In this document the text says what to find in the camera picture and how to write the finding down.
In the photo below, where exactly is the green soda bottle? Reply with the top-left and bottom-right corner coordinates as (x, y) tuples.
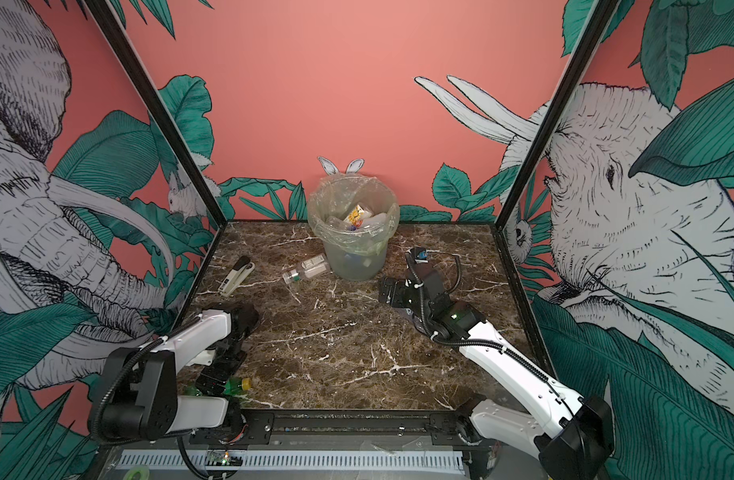
(184, 377), (251, 398)

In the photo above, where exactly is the clear bottle green cap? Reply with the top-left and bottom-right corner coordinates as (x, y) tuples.
(282, 254), (330, 285)

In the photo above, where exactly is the white bottle red label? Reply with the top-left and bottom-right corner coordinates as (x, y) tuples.
(358, 212), (390, 232)

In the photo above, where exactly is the clear bottle green red label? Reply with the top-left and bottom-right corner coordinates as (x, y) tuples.
(344, 204), (372, 230)

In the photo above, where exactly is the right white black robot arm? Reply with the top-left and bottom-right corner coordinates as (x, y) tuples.
(378, 261), (615, 479)

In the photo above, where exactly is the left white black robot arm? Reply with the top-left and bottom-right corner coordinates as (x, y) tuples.
(88, 302), (260, 445)

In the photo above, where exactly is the clear plastic bin liner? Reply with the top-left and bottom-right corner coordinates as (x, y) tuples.
(306, 172), (402, 256)

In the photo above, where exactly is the grey mesh waste bin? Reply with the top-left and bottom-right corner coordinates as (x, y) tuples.
(308, 173), (401, 282)

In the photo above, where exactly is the grey stapler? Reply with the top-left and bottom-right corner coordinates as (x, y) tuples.
(218, 255), (255, 297)

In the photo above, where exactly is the green tape roll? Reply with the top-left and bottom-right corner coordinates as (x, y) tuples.
(123, 466), (150, 480)

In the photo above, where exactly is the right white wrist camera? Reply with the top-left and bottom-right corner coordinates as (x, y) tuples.
(409, 247), (428, 263)

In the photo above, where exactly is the white slotted cable duct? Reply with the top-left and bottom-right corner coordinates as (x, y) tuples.
(114, 449), (466, 473)

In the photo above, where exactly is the black front rail frame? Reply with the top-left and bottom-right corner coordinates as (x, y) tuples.
(96, 409), (494, 480)

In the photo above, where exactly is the right black frame post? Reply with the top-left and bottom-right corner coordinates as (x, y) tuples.
(495, 0), (619, 232)

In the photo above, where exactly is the black frame post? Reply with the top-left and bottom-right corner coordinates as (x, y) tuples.
(495, 0), (619, 232)
(84, 0), (228, 229)

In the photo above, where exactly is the left black frame post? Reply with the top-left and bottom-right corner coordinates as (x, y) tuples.
(84, 0), (228, 229)

